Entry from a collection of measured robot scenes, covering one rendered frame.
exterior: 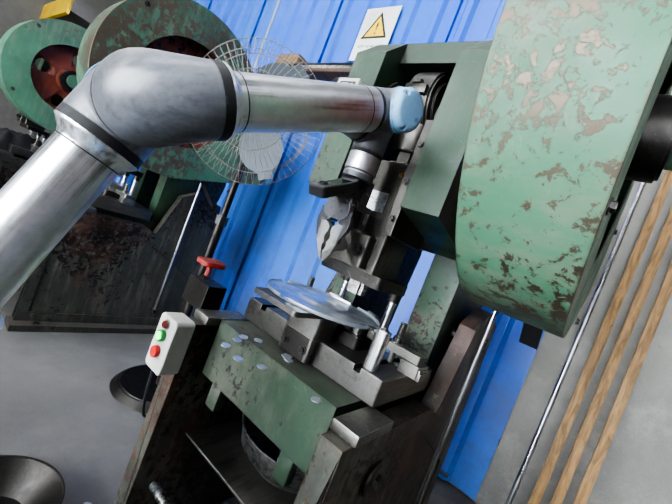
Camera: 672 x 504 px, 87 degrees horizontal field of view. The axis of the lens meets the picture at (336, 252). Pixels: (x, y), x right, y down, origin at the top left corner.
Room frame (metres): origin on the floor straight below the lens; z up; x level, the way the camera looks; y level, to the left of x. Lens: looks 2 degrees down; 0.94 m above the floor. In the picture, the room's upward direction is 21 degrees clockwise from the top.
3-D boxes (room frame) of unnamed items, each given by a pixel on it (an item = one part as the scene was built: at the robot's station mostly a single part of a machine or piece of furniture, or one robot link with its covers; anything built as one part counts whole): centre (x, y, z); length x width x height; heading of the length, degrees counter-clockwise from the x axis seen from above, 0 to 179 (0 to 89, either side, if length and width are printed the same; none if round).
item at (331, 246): (0.81, 0.00, 0.93); 0.06 x 0.03 x 0.09; 144
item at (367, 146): (0.81, 0.02, 1.19); 0.09 x 0.08 x 0.11; 133
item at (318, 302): (0.86, -0.02, 0.78); 0.29 x 0.29 x 0.01
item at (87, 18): (5.05, 4.32, 2.44); 1.25 x 0.92 x 0.27; 54
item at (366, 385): (0.96, -0.09, 0.68); 0.45 x 0.30 x 0.06; 54
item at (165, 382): (1.23, 0.04, 0.45); 0.92 x 0.12 x 0.90; 144
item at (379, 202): (0.93, -0.07, 1.04); 0.17 x 0.15 x 0.30; 144
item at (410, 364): (0.86, -0.23, 0.76); 0.17 x 0.06 x 0.10; 54
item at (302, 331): (0.82, 0.01, 0.72); 0.25 x 0.14 x 0.14; 144
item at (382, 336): (0.76, -0.16, 0.75); 0.03 x 0.03 x 0.10; 54
